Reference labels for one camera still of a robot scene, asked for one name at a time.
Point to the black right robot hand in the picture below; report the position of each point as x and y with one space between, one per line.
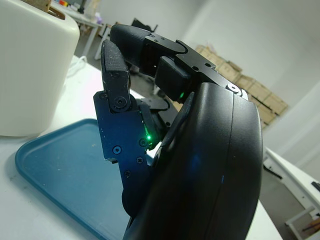
212 162

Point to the blue plastic tray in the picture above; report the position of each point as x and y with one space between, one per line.
67 170

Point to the white two-slot toaster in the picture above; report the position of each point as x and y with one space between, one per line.
32 70

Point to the white workshop table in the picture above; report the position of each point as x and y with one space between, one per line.
287 170

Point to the wooden shipping crate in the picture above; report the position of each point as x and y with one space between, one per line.
265 100

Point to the white office desk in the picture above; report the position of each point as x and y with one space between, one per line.
86 23

